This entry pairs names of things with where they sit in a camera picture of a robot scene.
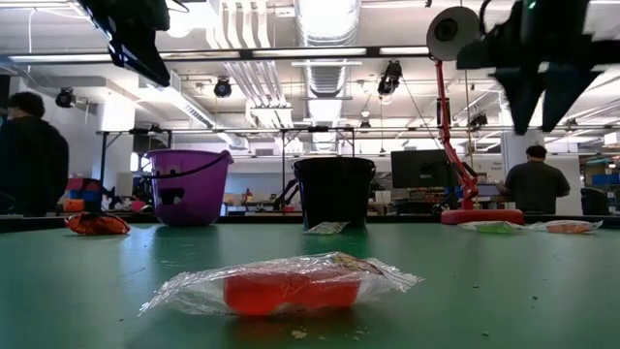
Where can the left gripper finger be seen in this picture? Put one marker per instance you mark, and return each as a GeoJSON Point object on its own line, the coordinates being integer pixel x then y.
{"type": "Point", "coordinates": [127, 53]}
{"type": "Point", "coordinates": [150, 53]}

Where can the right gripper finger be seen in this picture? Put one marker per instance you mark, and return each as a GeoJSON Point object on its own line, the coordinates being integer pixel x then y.
{"type": "Point", "coordinates": [564, 94]}
{"type": "Point", "coordinates": [523, 94]}

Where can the black background robot arm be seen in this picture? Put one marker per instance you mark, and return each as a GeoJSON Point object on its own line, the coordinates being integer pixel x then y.
{"type": "Point", "coordinates": [289, 190]}

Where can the clear wrapped orange candy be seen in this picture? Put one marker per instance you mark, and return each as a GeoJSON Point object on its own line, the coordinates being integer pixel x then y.
{"type": "Point", "coordinates": [569, 227]}
{"type": "Point", "coordinates": [290, 293]}

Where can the clear wrapped green candy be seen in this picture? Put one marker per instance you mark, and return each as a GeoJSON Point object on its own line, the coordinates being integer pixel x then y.
{"type": "Point", "coordinates": [494, 227]}

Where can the black ceiling spotlight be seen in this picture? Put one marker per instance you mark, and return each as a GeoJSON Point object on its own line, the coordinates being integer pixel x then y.
{"type": "Point", "coordinates": [223, 88]}
{"type": "Point", "coordinates": [478, 119]}
{"type": "Point", "coordinates": [390, 77]}
{"type": "Point", "coordinates": [64, 98]}

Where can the white round pillar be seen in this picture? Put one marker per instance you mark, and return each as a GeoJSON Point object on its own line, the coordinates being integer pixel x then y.
{"type": "Point", "coordinates": [513, 155]}

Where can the red desk lamp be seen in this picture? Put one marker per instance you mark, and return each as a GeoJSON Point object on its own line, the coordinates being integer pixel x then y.
{"type": "Point", "coordinates": [443, 121]}

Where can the person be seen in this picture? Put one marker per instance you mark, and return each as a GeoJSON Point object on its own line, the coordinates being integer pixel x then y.
{"type": "Point", "coordinates": [31, 160]}
{"type": "Point", "coordinates": [535, 186]}

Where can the blue storage bins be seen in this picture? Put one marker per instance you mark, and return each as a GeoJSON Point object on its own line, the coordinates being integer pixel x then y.
{"type": "Point", "coordinates": [603, 180]}

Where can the white ceiling pipe bundle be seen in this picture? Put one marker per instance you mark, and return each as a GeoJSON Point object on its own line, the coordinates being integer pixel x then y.
{"type": "Point", "coordinates": [252, 72]}

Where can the black office chair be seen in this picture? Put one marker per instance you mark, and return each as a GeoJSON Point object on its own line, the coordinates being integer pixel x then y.
{"type": "Point", "coordinates": [595, 202]}

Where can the black monitor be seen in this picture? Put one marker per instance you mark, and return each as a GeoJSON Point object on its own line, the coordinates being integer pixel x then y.
{"type": "Point", "coordinates": [421, 169]}

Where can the purple face bucket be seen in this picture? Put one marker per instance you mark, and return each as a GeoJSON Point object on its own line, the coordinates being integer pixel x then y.
{"type": "Point", "coordinates": [203, 203]}

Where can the orange box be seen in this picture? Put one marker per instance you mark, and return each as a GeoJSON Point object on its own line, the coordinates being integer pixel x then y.
{"type": "Point", "coordinates": [73, 205]}

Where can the orange peanut butter cup pack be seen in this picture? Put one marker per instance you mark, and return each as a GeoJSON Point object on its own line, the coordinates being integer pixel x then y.
{"type": "Point", "coordinates": [97, 224]}

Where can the black bucket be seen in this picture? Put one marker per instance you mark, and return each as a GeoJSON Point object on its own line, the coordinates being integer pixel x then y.
{"type": "Point", "coordinates": [334, 194]}

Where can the green felt table mat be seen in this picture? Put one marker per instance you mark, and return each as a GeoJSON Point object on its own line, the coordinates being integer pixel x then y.
{"type": "Point", "coordinates": [72, 281]}

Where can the white rectangular duct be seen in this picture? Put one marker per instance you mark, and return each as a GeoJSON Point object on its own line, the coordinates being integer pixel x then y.
{"type": "Point", "coordinates": [189, 106]}

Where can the black workbench frame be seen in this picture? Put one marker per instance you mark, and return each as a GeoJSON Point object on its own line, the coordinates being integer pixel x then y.
{"type": "Point", "coordinates": [103, 160]}

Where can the black overhead frame beam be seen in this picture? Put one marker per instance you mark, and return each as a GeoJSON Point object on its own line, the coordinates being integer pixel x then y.
{"type": "Point", "coordinates": [373, 50]}

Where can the silver ceiling duct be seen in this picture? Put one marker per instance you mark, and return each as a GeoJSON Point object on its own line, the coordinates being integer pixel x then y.
{"type": "Point", "coordinates": [329, 77]}

